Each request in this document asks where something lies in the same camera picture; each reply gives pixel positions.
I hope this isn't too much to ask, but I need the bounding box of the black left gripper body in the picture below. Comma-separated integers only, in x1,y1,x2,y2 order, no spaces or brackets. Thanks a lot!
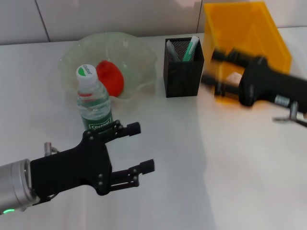
30,130,113,201

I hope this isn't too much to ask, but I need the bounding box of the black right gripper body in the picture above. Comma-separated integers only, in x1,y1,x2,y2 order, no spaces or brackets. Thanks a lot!
238,56,307,108

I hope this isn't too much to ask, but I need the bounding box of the white paper ball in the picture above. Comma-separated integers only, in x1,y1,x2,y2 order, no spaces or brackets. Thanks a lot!
226,72,242,84

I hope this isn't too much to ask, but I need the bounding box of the clear green-label water bottle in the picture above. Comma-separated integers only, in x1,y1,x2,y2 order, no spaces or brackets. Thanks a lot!
76,64,115,132

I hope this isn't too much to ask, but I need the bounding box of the mint green pen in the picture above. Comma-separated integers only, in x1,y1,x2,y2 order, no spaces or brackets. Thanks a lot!
181,35,201,62

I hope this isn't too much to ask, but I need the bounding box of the red-orange fruit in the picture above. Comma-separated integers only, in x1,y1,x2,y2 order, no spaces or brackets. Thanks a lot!
95,60,125,97

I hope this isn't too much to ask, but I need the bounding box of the grey marker pen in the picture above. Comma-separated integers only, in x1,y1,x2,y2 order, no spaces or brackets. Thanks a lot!
166,39,181,62

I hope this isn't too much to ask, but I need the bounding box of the black mesh pen holder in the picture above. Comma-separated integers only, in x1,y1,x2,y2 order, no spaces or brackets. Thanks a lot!
163,37,205,98

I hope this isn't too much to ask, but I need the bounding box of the green glass fruit bowl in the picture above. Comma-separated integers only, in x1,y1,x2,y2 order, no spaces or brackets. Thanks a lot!
59,32,158,104

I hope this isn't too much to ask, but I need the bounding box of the orange plastic bin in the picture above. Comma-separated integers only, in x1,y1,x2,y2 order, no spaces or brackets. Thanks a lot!
203,1,293,104

